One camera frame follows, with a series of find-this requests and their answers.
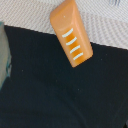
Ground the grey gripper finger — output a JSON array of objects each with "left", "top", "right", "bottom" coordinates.
[{"left": 0, "top": 21, "right": 12, "bottom": 88}]

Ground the orange toy bread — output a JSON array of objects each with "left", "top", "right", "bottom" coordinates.
[{"left": 50, "top": 0, "right": 93, "bottom": 67}]

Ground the beige woven placemat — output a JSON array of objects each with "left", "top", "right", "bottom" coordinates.
[{"left": 0, "top": 0, "right": 128, "bottom": 50}]

